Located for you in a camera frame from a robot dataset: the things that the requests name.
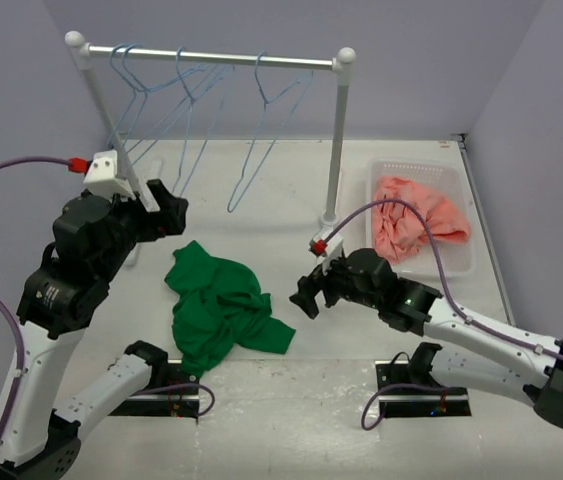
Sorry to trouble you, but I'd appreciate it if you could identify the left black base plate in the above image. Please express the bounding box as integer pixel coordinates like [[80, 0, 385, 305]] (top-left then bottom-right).
[[110, 360, 200, 418]]

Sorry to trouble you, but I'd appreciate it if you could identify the white metal clothes rack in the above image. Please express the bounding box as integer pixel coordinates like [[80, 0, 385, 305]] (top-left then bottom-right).
[[64, 31, 356, 231]]

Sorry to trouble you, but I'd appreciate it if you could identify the blue hanger far left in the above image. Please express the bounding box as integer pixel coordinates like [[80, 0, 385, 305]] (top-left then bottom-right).
[[108, 43, 149, 147]]

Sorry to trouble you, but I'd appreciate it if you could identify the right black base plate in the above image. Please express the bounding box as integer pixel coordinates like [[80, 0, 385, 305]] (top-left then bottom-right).
[[375, 359, 472, 419]]

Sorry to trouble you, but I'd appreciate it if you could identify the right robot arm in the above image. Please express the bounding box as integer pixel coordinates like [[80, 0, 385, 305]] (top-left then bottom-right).
[[290, 248, 563, 430]]

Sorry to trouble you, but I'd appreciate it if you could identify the blue hanger with shirt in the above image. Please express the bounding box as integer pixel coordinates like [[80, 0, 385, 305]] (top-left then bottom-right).
[[171, 46, 225, 194]]

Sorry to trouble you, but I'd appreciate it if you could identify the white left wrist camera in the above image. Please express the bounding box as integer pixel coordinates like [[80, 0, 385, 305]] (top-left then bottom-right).
[[83, 150, 156, 211]]

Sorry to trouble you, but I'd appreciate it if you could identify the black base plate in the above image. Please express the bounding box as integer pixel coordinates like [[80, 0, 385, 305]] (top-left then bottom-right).
[[375, 359, 472, 419], [110, 360, 200, 418]]

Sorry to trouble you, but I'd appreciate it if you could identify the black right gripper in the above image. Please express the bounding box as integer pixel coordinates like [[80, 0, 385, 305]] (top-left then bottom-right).
[[290, 248, 381, 319]]

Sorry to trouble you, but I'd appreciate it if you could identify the white plastic laundry basket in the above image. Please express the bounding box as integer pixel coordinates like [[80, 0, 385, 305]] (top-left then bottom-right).
[[366, 158, 476, 278]]

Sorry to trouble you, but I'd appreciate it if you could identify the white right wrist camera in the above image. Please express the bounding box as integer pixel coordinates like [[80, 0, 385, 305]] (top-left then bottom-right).
[[309, 227, 343, 272]]

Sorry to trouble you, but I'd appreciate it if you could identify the pink t shirt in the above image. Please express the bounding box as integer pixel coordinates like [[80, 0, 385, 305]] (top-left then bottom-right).
[[371, 176, 471, 263]]

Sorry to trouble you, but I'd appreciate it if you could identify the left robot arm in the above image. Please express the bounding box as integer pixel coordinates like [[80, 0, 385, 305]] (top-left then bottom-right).
[[0, 180, 189, 479]]

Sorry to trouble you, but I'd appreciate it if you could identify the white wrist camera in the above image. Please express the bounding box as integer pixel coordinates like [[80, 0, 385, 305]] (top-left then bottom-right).
[[83, 150, 156, 211], [309, 227, 343, 272]]

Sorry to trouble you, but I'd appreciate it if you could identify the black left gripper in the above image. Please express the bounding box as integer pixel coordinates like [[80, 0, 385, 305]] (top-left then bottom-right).
[[94, 176, 188, 280]]

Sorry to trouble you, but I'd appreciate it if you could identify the green t shirt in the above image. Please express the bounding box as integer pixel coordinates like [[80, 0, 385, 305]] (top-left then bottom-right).
[[164, 241, 296, 378]]

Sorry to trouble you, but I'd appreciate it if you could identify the blue hanger middle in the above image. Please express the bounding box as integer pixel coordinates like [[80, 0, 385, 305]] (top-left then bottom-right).
[[226, 51, 314, 214]]

